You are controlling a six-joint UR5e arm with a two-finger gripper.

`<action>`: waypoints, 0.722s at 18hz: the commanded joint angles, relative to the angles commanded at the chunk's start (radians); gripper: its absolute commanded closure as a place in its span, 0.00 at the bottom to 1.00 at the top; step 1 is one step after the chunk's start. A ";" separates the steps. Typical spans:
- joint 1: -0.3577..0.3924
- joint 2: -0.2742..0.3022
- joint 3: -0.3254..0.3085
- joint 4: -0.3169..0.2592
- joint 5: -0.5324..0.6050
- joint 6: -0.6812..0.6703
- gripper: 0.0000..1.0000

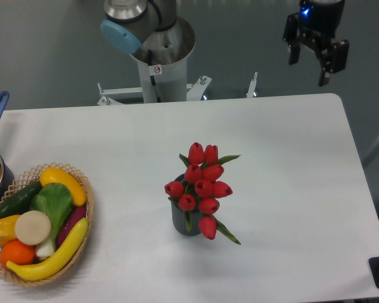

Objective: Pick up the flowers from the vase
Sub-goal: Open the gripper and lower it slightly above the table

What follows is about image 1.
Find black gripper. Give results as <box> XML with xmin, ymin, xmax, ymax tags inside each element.
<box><xmin>282</xmin><ymin>1</ymin><xmax>349</xmax><ymax>86</ymax></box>

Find red tulip bouquet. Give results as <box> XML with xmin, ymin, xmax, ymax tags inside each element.
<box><xmin>164</xmin><ymin>142</ymin><xmax>241</xmax><ymax>245</ymax></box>

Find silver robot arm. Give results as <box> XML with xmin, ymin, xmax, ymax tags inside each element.
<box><xmin>100</xmin><ymin>1</ymin><xmax>349</xmax><ymax>103</ymax></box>

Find grey ribbed vase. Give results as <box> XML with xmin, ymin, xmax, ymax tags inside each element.
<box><xmin>171</xmin><ymin>174</ymin><xmax>203</xmax><ymax>237</ymax></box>

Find purple sweet potato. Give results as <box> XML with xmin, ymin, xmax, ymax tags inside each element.
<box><xmin>56</xmin><ymin>206</ymin><xmax>86</xmax><ymax>247</ymax></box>

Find yellow squash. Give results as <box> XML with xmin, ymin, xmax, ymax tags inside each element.
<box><xmin>40</xmin><ymin>167</ymin><xmax>87</xmax><ymax>206</ymax></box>

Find green bok choy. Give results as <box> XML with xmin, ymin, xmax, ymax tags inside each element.
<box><xmin>29</xmin><ymin>183</ymin><xmax>73</xmax><ymax>261</ymax></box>

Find woven wicker basket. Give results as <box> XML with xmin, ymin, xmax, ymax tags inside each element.
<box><xmin>0</xmin><ymin>163</ymin><xmax>94</xmax><ymax>287</ymax></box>

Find green cucumber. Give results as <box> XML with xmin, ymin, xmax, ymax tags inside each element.
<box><xmin>0</xmin><ymin>181</ymin><xmax>42</xmax><ymax>219</ymax></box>

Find beige round radish slice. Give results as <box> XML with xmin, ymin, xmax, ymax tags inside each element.
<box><xmin>15</xmin><ymin>210</ymin><xmax>51</xmax><ymax>246</ymax></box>

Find yellow banana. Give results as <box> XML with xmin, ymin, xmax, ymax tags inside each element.
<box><xmin>6</xmin><ymin>218</ymin><xmax>88</xmax><ymax>282</ymax></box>

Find yellow bell pepper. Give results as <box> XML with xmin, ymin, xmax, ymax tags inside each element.
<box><xmin>0</xmin><ymin>215</ymin><xmax>21</xmax><ymax>246</ymax></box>

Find orange fruit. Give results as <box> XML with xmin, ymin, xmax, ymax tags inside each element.
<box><xmin>0</xmin><ymin>240</ymin><xmax>35</xmax><ymax>268</ymax></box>

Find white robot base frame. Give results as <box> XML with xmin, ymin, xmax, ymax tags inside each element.
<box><xmin>97</xmin><ymin>71</ymin><xmax>259</xmax><ymax>106</ymax></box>

